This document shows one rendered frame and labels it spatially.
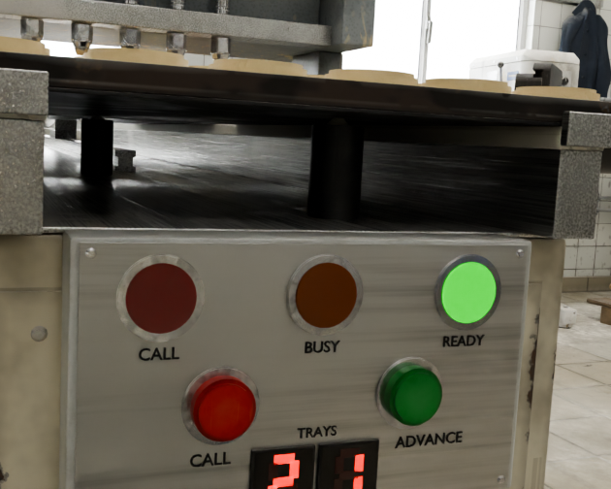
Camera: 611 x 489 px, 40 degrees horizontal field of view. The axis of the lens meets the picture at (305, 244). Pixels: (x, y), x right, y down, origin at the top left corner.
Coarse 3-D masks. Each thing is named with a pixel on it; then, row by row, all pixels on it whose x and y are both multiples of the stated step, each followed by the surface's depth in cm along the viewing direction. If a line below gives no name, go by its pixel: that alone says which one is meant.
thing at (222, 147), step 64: (128, 128) 172; (192, 128) 121; (256, 128) 93; (384, 128) 64; (448, 128) 55; (512, 128) 48; (576, 128) 44; (384, 192) 64; (448, 192) 55; (512, 192) 49; (576, 192) 45
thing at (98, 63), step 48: (48, 96) 41; (96, 96) 37; (144, 96) 37; (192, 96) 37; (240, 96) 38; (288, 96) 39; (336, 96) 40; (384, 96) 41; (432, 96) 42; (480, 96) 43; (528, 96) 44
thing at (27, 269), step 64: (320, 128) 50; (64, 192) 60; (128, 192) 63; (192, 192) 67; (256, 192) 71; (320, 192) 50; (0, 256) 38; (0, 320) 38; (0, 384) 39; (0, 448) 39
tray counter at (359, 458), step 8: (344, 448) 42; (352, 448) 42; (344, 456) 42; (352, 456) 42; (360, 456) 42; (336, 464) 42; (360, 464) 42; (336, 472) 42; (344, 472) 42; (352, 472) 42; (336, 480) 42; (360, 480) 43; (336, 488) 42; (360, 488) 43
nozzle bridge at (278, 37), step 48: (0, 0) 103; (48, 0) 105; (96, 0) 112; (144, 0) 114; (192, 0) 116; (240, 0) 119; (288, 0) 121; (336, 0) 118; (144, 48) 136; (192, 48) 132; (240, 48) 128; (288, 48) 125; (336, 48) 121
